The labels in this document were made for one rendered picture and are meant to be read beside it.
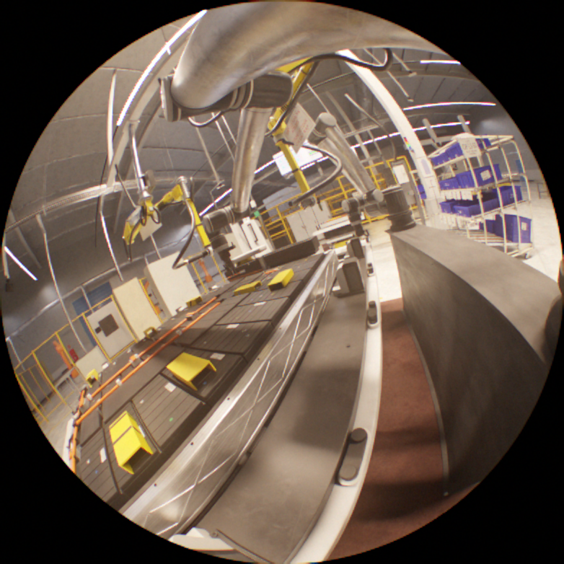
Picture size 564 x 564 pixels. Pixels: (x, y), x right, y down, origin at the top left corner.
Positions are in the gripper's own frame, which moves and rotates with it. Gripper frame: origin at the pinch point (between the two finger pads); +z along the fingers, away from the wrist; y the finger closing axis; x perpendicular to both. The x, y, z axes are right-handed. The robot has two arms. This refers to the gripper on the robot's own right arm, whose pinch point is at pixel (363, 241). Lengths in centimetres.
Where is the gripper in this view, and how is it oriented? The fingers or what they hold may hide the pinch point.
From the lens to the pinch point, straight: 160.2
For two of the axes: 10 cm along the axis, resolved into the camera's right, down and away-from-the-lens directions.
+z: 4.0, 8.8, 2.5
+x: 3.1, -3.8, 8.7
